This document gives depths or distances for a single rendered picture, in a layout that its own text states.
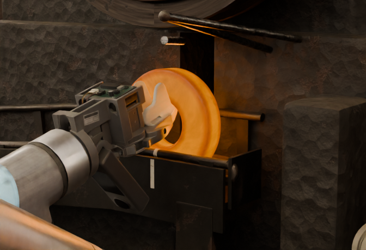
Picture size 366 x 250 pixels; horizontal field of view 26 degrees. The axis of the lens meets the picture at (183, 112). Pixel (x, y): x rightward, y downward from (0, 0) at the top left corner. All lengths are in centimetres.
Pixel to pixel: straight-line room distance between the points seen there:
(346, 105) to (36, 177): 36
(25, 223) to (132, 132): 33
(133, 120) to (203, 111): 10
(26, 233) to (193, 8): 42
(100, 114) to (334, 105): 28
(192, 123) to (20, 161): 28
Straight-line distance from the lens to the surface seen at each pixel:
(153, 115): 104
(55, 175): 90
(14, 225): 70
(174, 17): 93
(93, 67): 126
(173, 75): 108
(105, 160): 97
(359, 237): 84
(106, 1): 111
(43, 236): 73
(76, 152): 92
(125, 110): 98
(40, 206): 89
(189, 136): 107
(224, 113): 110
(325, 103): 94
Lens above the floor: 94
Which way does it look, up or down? 9 degrees down
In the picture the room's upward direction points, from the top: straight up
